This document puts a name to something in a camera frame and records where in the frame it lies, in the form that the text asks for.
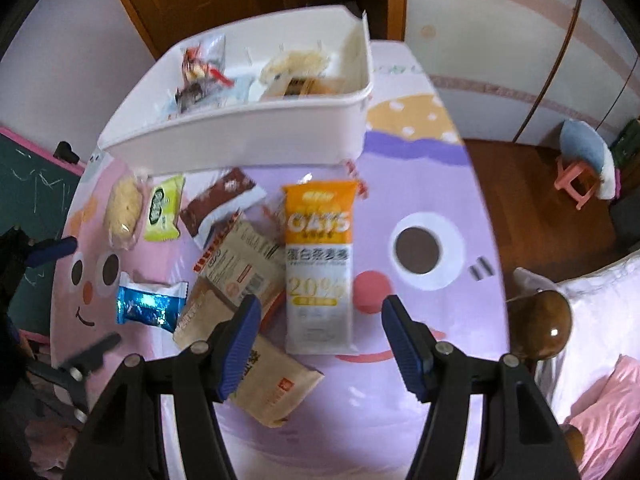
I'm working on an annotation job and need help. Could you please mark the wooden corner shelf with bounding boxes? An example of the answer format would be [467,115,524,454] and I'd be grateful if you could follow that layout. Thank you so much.
[272,0,408,42]

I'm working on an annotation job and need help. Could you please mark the white pillow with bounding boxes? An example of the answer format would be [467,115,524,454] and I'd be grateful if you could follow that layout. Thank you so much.
[514,254,640,423]

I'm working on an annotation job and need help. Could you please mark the floral wardrobe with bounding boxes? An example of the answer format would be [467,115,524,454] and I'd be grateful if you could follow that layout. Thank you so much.
[404,0,640,147]

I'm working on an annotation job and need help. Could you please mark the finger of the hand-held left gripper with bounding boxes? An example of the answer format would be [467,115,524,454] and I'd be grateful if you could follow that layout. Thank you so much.
[22,237,79,267]
[30,334,122,423]

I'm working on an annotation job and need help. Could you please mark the white plastic bin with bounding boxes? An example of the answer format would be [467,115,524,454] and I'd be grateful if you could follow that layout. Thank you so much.
[97,5,375,177]

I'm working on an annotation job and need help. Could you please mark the beige packet red stripe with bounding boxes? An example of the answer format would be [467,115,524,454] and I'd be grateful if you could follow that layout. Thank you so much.
[192,217,288,331]

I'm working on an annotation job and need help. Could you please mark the pink stool with cushion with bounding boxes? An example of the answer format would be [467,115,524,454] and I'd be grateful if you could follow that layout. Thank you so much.
[559,119,619,201]

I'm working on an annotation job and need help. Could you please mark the black box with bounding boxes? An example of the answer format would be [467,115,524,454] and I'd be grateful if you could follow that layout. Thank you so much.
[609,195,640,257]

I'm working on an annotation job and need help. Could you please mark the green box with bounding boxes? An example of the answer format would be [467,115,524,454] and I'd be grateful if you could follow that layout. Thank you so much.
[610,120,640,172]

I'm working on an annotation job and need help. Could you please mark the green chalkboard pink easel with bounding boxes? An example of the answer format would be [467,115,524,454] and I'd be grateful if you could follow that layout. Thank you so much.
[0,127,86,346]

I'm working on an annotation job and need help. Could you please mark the clear packet round cracker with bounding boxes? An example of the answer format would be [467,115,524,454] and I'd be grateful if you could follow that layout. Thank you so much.
[104,175,146,250]

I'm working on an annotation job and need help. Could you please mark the wooden bedpost knob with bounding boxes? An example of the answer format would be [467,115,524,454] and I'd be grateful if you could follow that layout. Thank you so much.
[507,290,574,361]

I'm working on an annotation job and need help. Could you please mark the black easel knob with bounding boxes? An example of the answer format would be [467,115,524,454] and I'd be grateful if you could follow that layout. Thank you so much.
[54,141,81,165]

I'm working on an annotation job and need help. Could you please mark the beige biscuit packet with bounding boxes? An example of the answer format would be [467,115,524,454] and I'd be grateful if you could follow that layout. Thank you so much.
[172,280,326,429]

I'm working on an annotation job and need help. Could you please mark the cartoon printed tablecloth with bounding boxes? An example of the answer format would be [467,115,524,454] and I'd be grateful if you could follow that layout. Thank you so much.
[50,40,511,480]

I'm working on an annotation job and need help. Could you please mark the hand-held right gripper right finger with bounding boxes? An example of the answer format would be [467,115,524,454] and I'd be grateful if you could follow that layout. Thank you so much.
[381,294,583,480]

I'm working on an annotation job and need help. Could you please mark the small green yellow packet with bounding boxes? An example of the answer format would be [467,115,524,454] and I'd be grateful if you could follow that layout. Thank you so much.
[144,175,186,242]

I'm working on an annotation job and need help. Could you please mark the orange white oat bar packet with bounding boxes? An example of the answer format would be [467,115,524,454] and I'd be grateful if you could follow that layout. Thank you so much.
[282,181,360,356]

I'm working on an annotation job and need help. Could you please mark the pink bedding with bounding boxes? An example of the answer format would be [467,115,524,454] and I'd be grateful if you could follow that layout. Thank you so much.
[564,354,640,480]

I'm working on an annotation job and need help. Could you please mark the red orange snack packet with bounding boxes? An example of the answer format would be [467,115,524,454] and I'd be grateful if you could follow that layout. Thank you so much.
[177,34,236,86]

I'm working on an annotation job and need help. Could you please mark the pink plastic stool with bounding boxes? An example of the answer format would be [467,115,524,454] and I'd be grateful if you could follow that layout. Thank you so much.
[554,157,602,211]

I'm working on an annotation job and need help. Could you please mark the clear packet yellow puffs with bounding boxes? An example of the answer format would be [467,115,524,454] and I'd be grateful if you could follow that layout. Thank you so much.
[259,45,333,86]

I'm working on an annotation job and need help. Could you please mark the yellow pastry ball packet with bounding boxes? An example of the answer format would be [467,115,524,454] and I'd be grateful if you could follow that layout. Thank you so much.
[262,76,346,101]

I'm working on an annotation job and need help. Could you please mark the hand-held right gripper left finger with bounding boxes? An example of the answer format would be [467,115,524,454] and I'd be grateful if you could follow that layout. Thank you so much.
[62,294,263,480]

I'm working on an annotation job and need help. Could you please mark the small shiny blue packet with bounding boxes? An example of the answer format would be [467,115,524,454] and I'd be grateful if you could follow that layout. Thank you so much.
[116,272,188,333]

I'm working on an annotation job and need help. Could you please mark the brown white packet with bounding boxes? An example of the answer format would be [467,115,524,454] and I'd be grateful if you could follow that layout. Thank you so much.
[179,169,268,250]

